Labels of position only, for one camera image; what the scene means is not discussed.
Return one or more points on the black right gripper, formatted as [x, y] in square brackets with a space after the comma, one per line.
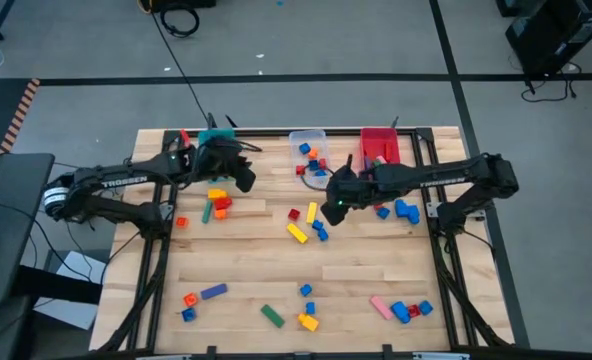
[351, 189]

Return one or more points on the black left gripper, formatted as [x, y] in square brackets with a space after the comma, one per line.
[218, 160]

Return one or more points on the small blue block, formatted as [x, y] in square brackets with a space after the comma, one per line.
[323, 234]
[310, 308]
[317, 224]
[320, 173]
[188, 314]
[304, 148]
[305, 290]
[383, 213]
[313, 165]
[425, 307]

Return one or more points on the small red block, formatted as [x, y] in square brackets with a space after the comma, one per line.
[322, 163]
[300, 170]
[294, 214]
[414, 310]

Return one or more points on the long yellow block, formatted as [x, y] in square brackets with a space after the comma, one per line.
[312, 212]
[297, 233]

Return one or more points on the long purple block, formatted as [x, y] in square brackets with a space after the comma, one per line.
[367, 162]
[213, 291]

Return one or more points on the small orange block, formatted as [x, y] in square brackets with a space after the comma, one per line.
[190, 299]
[313, 153]
[181, 222]

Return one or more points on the long pink block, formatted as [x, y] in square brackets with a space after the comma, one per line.
[381, 307]
[381, 159]

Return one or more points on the orange stud block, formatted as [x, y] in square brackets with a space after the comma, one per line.
[220, 214]

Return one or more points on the long red block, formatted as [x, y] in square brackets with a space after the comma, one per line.
[387, 150]

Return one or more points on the thin green block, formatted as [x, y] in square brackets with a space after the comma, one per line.
[206, 212]

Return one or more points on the large green block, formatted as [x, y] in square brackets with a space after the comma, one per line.
[273, 316]

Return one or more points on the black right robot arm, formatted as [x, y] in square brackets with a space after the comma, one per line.
[446, 182]

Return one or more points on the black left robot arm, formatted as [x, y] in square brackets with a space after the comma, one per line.
[126, 181]

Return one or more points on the teal plastic bin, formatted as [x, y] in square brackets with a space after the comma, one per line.
[216, 134]

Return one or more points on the clear plastic bin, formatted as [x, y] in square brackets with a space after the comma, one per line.
[296, 137]

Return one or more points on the red plastic bin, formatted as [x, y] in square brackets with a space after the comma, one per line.
[376, 140]

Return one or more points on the small red tag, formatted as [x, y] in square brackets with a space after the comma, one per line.
[185, 138]

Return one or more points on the large yellow stud block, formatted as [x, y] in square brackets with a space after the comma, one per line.
[308, 321]

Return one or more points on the black floor equipment box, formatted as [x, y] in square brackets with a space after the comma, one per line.
[186, 4]

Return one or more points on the orange black striped strip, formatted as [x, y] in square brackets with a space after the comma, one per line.
[20, 115]

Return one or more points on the black desk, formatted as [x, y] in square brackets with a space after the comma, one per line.
[11, 225]

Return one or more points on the black equipment case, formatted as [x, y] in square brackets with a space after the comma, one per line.
[551, 35]

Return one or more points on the black aluminium table frame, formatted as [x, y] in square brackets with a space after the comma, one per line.
[261, 133]

